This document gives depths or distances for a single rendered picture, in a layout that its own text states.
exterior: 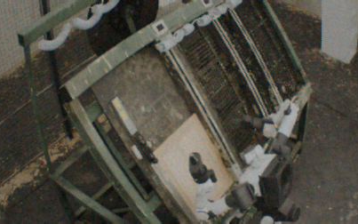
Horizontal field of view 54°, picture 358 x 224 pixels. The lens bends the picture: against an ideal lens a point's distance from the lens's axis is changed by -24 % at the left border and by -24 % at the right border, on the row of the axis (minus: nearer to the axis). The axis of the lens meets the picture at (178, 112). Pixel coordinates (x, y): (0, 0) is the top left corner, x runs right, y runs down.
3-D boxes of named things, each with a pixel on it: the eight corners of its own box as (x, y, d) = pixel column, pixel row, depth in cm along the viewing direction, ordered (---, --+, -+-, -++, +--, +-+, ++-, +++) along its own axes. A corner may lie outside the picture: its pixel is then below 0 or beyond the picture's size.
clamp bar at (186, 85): (230, 183, 292) (255, 180, 274) (141, 30, 262) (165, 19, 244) (237, 174, 298) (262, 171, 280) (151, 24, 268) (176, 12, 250)
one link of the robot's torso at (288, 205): (302, 212, 246) (298, 196, 239) (293, 226, 238) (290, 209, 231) (270, 212, 265) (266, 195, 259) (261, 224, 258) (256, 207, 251)
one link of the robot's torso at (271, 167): (303, 185, 247) (294, 141, 234) (280, 220, 226) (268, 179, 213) (269, 184, 268) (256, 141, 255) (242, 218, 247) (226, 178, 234)
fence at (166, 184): (191, 226, 264) (194, 226, 261) (107, 102, 240) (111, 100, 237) (195, 221, 267) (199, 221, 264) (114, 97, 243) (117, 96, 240)
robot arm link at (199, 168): (184, 174, 210) (190, 186, 219) (203, 171, 208) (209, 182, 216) (184, 153, 219) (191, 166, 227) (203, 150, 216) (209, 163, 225)
